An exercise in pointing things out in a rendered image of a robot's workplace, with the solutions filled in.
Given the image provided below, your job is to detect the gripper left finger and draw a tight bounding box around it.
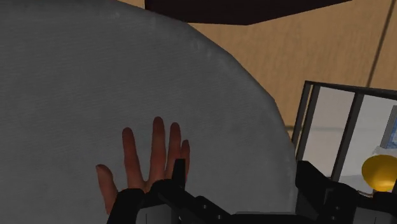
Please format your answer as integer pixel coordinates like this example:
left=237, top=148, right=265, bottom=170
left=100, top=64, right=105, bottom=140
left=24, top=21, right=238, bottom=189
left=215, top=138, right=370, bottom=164
left=106, top=158, right=232, bottom=224

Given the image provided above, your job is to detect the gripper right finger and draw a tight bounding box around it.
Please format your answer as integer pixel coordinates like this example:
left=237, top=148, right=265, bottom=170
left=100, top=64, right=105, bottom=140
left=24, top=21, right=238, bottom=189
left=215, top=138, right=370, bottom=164
left=294, top=159, right=397, bottom=224

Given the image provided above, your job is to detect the brown hand figure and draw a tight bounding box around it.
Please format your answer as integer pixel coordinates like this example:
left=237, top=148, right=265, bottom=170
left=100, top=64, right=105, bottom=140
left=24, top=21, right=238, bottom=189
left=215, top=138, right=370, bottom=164
left=95, top=116, right=191, bottom=216

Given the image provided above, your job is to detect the yellow round object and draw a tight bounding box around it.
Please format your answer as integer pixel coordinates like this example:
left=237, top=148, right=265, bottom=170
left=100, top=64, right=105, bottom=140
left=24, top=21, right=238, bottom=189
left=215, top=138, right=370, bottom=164
left=361, top=154, right=397, bottom=193

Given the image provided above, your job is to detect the black framed window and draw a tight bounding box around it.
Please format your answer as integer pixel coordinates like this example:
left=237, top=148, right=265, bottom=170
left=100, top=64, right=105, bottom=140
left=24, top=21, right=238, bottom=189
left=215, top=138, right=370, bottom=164
left=291, top=80, right=397, bottom=193

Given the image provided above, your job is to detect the grey round table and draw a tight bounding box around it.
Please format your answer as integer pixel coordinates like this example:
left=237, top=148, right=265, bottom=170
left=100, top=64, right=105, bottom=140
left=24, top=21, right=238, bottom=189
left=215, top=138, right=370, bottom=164
left=0, top=0, right=299, bottom=224

